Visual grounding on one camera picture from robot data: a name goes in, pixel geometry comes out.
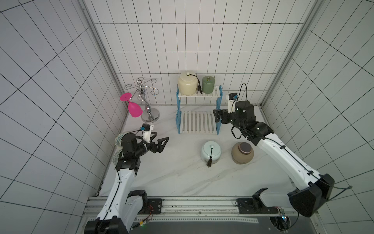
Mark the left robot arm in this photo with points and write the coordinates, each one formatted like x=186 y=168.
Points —
x=124 y=204

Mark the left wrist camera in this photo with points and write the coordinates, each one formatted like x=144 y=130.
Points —
x=146 y=130

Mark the green ceramic tea canister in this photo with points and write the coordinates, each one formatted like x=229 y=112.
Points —
x=208 y=84

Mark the aluminium mounting rail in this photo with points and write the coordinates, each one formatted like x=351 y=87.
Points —
x=190 y=209

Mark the left base wiring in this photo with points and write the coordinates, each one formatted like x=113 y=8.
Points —
x=143 y=219

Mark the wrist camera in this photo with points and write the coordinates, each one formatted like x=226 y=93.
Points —
x=231 y=98
x=146 y=130

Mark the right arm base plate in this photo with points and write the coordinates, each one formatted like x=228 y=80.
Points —
x=254 y=206

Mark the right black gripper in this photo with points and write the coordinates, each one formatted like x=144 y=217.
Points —
x=223 y=116

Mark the right base wiring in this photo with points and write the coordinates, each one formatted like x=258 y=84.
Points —
x=282 y=222

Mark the chrome glass holder stand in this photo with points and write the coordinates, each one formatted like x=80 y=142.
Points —
x=143 y=89

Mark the base wiring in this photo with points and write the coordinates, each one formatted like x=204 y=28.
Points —
x=282 y=222
x=143 y=219

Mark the brown ceramic tea canister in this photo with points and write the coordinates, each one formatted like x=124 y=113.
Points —
x=242 y=153

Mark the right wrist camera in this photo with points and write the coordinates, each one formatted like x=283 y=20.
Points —
x=231 y=98

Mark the yellow blue patterned bowl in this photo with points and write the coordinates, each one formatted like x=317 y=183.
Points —
x=118 y=139

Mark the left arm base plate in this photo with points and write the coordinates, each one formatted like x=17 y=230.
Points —
x=152 y=206

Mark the cream ceramic tea canister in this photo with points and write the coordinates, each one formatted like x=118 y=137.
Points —
x=189 y=84

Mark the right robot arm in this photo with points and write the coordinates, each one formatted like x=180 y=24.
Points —
x=311 y=189

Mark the blue white wooden shelf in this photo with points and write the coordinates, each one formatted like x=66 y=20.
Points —
x=198 y=121

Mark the pink plastic wine glass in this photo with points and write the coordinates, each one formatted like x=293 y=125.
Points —
x=134 y=109

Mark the light blue tea canister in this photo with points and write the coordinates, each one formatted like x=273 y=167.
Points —
x=210 y=153

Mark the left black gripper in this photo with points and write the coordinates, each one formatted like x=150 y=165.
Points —
x=159 y=148

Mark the green patterned bowl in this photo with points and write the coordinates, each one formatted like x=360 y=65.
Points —
x=116 y=156

